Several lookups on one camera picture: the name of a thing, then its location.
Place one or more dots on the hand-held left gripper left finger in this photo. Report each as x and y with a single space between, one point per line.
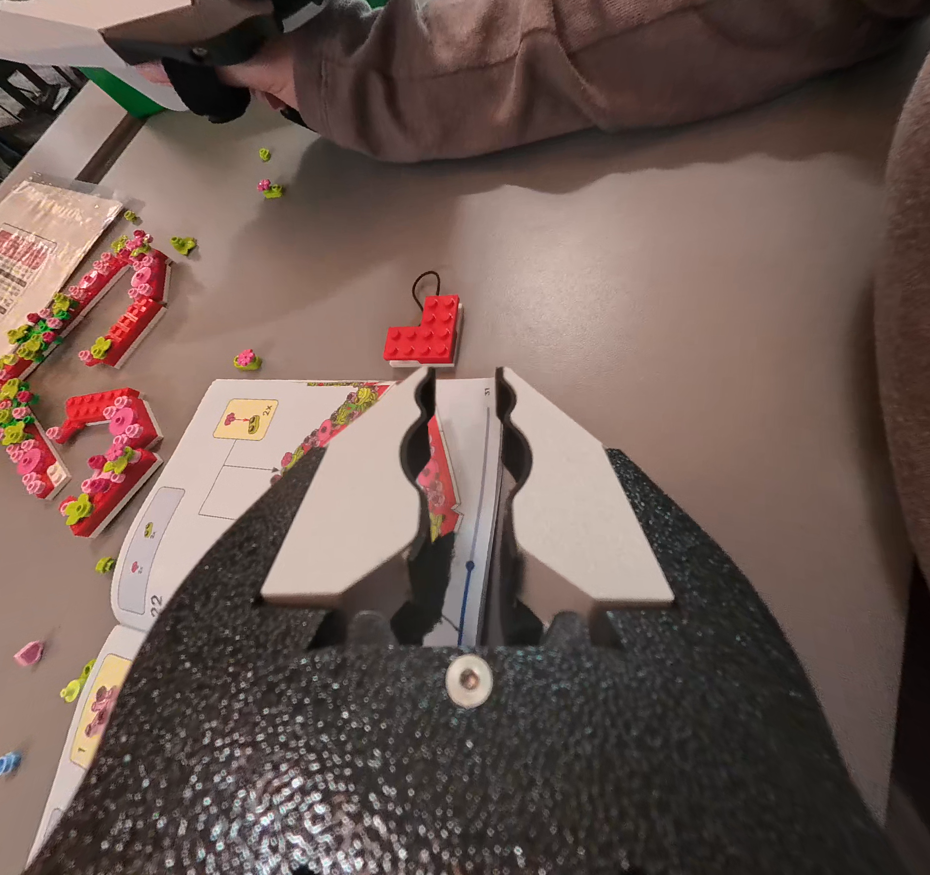
349 512

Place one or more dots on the lego instruction booklet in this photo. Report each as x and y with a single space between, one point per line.
218 468

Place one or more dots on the pink flower on lime leaf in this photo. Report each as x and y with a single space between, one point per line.
270 188
247 359

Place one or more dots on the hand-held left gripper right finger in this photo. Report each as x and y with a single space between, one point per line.
581 526

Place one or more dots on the clear bag with printed sheet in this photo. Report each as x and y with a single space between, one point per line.
43 236

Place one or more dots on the small red flowered lego section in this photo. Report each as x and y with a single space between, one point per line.
120 439

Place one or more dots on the light pink lego piece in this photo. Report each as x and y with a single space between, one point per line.
29 653

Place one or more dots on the red lego corner piece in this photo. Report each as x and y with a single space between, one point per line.
425 337

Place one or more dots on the lime lego leaf piece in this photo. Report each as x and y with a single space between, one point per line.
183 244
75 686

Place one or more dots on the large red flowered lego heart section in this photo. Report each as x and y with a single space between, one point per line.
134 316

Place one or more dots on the small blue lego piece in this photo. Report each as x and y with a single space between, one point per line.
7 764

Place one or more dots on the person's right forearm brown sleeve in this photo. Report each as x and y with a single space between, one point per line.
581 40

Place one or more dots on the person's right hand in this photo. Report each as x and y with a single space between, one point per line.
272 76

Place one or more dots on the person's brown sweater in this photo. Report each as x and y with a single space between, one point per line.
908 308

